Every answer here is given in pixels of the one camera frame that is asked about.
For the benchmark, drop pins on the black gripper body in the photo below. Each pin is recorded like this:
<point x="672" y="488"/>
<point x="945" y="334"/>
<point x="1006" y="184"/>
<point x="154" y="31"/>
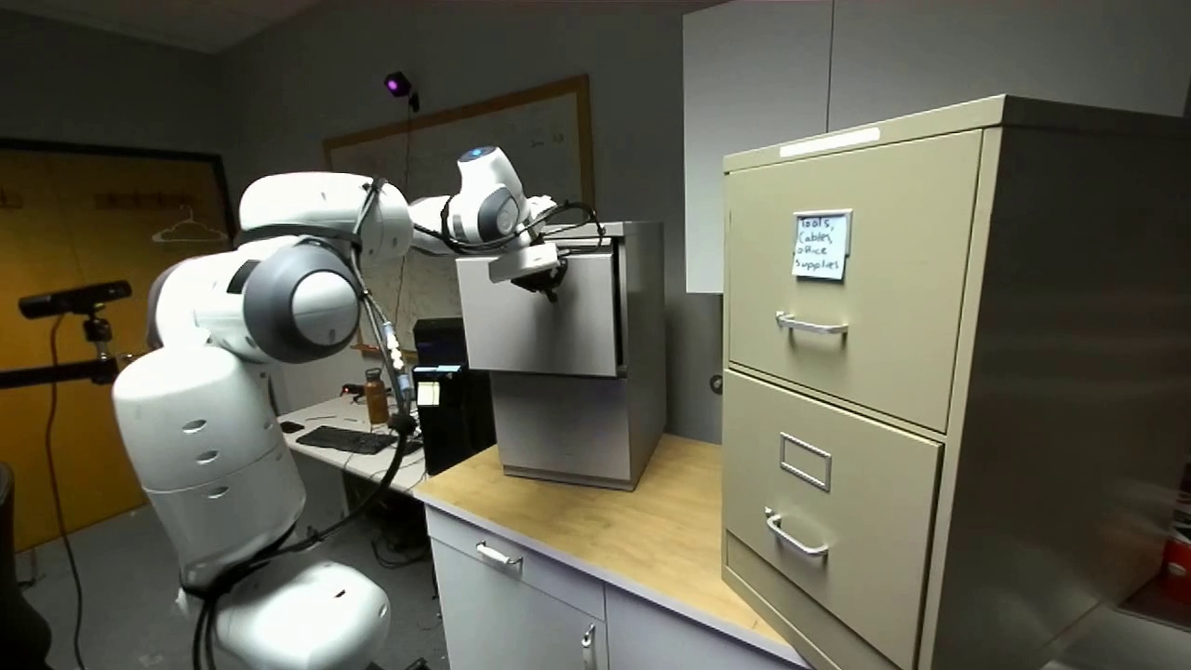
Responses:
<point x="546" y="277"/>

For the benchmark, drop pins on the grey cabinet drawer without slot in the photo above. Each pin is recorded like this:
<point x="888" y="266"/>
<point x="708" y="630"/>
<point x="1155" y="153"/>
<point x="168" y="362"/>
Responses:
<point x="534" y="318"/>

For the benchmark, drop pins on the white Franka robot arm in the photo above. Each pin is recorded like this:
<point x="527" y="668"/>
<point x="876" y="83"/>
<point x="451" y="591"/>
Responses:
<point x="209" y="434"/>

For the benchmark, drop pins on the small grey file cabinet body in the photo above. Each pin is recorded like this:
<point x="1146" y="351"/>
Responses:
<point x="644" y="346"/>

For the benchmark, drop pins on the grey cabinet drawer bottom one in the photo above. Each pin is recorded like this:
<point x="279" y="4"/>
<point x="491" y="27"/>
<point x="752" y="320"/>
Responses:
<point x="558" y="431"/>

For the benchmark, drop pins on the white desk base cabinet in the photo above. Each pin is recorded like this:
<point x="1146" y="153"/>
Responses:
<point x="523" y="597"/>

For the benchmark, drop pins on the beige drawer with note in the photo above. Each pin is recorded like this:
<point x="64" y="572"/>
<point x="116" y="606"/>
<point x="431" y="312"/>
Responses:
<point x="868" y="346"/>

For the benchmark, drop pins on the beige drawer with label holder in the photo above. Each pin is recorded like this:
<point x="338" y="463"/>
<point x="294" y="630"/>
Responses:
<point x="856" y="496"/>

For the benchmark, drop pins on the beige metal file cabinet body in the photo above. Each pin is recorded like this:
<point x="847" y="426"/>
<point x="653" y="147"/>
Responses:
<point x="1079" y="397"/>

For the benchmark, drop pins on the wood framed whiteboard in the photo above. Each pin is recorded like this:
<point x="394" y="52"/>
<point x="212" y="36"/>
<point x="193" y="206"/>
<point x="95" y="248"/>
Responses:
<point x="546" y="137"/>

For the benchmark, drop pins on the black computer tower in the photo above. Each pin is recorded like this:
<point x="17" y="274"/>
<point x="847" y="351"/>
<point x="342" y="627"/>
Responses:
<point x="451" y="397"/>

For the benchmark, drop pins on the brown bottle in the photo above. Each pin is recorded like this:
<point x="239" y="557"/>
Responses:
<point x="376" y="401"/>

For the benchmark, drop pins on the black keyboard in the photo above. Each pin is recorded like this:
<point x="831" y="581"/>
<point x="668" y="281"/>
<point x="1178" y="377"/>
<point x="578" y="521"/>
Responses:
<point x="342" y="439"/>

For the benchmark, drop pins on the white handwritten note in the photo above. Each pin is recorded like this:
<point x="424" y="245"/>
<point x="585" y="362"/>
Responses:
<point x="820" y="245"/>

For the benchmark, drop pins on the yellow door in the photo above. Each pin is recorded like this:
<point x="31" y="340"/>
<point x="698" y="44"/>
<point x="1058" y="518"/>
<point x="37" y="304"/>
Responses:
<point x="74" y="411"/>

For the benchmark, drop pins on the red object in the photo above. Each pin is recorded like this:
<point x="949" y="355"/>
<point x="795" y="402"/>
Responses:
<point x="1178" y="558"/>

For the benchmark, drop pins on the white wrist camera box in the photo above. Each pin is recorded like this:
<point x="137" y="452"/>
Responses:
<point x="523" y="258"/>

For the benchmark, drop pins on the purple lit wall camera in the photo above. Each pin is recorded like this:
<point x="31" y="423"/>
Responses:
<point x="399" y="87"/>

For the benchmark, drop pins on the black camera on tripod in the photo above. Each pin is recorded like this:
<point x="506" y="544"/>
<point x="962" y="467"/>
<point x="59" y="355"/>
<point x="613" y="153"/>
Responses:
<point x="74" y="300"/>

